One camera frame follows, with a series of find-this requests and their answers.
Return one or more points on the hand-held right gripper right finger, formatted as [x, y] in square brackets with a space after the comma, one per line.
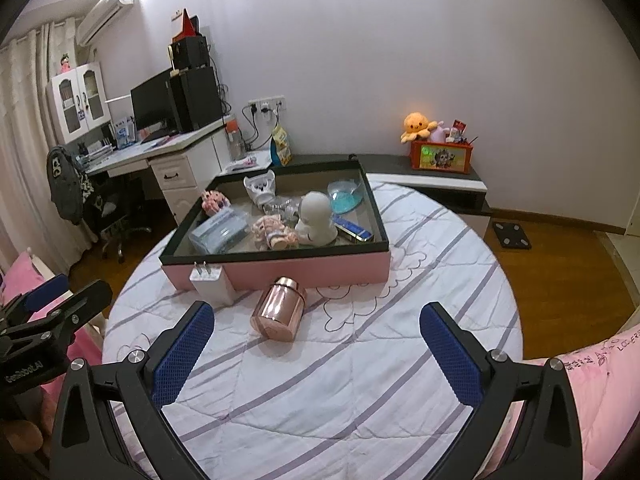
[450, 355]

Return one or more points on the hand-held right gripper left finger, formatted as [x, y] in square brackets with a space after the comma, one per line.
[182, 355]

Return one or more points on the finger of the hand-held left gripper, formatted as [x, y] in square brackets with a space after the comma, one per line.
[46, 287]
[80, 302]

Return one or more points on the rose gold metal bottle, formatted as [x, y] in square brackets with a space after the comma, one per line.
[277, 312]

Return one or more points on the pink storage box black rim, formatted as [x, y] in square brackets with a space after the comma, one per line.
[300, 272]

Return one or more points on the white curved plastic device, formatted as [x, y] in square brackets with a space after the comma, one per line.
[260, 187]

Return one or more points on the clear container with blue insert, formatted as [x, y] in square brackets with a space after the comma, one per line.
[345, 197]

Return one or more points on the person's left hand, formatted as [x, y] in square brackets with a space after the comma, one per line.
[20, 435]

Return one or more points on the pink bed sheet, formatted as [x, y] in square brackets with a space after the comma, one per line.
[15, 270]

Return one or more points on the white plug charger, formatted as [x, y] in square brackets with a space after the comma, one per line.
[215, 285]

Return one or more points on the black office chair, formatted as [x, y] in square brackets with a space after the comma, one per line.
[110, 205]

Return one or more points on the grey patterned garment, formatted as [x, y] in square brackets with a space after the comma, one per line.
[62, 185]

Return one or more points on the blue wrapped pack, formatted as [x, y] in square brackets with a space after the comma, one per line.
[220, 232]

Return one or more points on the black floor scale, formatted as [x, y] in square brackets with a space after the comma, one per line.
[512, 235]

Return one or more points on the stack of papers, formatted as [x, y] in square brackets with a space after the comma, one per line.
[95, 151]

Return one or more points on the beige curtain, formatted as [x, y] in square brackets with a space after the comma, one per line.
[25, 135]

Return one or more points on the pink doll figure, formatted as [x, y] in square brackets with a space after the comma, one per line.
[272, 230]

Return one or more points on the small pink toy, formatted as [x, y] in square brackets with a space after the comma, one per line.
[215, 202]

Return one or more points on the white desk with drawers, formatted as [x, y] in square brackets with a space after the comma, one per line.
[175, 175]

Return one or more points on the blue rectangular case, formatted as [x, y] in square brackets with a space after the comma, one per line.
[352, 227]

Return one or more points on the pink printed quilt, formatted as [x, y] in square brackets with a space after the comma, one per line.
[605, 400]

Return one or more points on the blue boxes on desk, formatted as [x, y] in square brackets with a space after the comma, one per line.
[125, 132]

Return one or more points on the white glass-door cabinet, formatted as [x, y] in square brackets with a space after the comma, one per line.
[54, 110]

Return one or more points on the clear plastic wrapper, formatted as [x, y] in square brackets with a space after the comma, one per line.
[282, 207]

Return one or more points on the white rounded figurine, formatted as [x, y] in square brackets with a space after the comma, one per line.
[315, 215]

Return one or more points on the orange printed storage box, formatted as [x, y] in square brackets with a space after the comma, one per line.
[440, 157]

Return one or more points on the clear bag of pens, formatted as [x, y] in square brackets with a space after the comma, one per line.
[242, 164]

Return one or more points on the white desk lamp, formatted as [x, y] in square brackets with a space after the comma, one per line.
[119, 98]

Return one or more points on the black computer monitor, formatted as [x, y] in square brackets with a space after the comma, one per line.
[150, 102]

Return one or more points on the white side cabinet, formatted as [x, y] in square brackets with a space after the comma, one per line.
[263, 155]

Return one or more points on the water bottle orange cap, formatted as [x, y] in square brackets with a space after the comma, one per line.
[235, 142]

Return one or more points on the pink plush toy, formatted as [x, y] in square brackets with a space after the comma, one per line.
[440, 132]

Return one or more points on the small pink doll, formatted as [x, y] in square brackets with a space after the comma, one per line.
[65, 62]

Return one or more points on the yellow blue snack bag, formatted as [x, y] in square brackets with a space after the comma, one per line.
[282, 147]

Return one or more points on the orange octopus plush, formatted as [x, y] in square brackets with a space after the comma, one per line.
[417, 125]

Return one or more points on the black tower case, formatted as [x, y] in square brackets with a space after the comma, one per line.
[197, 100]

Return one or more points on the white air conditioner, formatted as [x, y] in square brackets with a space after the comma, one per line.
[105, 12]

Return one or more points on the white bed frame post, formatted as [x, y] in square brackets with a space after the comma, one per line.
[96, 325]

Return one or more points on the white wall socket strip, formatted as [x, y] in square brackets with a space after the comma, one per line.
[267, 105]

